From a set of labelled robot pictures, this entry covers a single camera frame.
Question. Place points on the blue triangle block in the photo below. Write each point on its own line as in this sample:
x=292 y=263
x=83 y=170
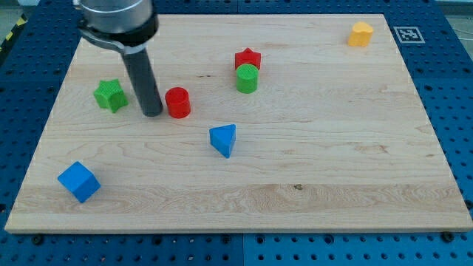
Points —
x=223 y=139

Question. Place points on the fiducial marker tag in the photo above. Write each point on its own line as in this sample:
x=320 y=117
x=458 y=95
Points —
x=409 y=35

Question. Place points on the green star block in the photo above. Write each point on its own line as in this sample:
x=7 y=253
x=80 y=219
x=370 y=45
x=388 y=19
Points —
x=110 y=95

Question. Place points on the red star block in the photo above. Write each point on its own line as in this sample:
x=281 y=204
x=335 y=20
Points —
x=247 y=56

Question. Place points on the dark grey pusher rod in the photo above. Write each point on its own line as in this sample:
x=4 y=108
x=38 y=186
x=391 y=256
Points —
x=142 y=78

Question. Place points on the green cylinder block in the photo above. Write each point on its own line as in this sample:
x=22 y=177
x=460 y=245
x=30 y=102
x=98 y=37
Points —
x=247 y=78

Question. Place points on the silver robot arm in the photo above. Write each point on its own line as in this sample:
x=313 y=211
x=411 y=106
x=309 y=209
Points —
x=125 y=26

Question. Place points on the wooden board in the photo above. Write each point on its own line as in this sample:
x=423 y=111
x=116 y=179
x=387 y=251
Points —
x=334 y=139

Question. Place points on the blue cube block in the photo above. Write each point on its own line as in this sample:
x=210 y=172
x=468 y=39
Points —
x=79 y=181

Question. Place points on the yellow heart block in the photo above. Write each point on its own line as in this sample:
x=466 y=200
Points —
x=360 y=35

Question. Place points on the black yellow hazard tape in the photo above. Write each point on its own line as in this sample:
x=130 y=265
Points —
x=13 y=34

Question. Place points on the red cylinder block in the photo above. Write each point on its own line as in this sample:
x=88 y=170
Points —
x=178 y=102

